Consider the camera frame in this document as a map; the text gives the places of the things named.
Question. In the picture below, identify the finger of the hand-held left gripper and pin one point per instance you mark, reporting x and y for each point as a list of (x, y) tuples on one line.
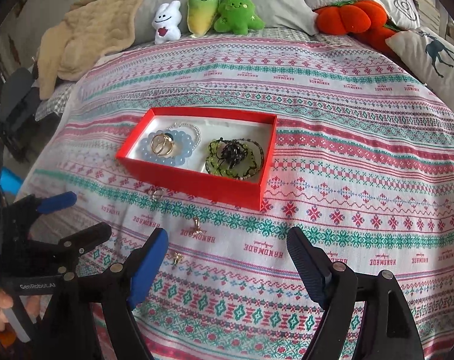
[(86, 240), (56, 201)]

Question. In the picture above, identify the beige quilted blanket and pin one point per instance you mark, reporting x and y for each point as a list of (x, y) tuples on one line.
[(95, 30)]

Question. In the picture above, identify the red jewelry box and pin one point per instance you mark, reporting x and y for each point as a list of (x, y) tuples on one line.
[(197, 180)]

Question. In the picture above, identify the yellow carrot plush toy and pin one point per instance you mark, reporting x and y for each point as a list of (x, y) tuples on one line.
[(200, 11)]

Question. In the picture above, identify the black chair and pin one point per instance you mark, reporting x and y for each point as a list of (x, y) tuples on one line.
[(17, 105)]

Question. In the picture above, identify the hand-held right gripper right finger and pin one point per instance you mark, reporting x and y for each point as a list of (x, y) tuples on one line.
[(305, 266)]

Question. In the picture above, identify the blue plastic object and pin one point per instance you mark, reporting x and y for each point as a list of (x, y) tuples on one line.
[(12, 182)]

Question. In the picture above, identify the silver hoop earring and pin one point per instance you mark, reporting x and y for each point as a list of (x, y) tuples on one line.
[(155, 194)]

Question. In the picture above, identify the green tree plush toy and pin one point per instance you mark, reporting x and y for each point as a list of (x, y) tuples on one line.
[(236, 11)]

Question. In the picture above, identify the white plush toy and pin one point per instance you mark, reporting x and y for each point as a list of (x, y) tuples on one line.
[(167, 22)]

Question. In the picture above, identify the gold earring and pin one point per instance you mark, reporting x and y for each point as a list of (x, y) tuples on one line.
[(196, 225), (176, 259)]

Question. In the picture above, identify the orange pumpkin plush toy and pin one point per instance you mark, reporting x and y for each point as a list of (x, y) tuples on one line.
[(350, 17)]

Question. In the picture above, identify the patterned knit-print blanket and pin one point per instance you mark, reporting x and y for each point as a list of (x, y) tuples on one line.
[(362, 157)]

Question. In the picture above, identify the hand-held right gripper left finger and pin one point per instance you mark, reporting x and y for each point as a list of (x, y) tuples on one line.
[(148, 266)]

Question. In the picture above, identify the deer print pillow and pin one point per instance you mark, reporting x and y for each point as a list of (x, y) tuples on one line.
[(433, 56)]

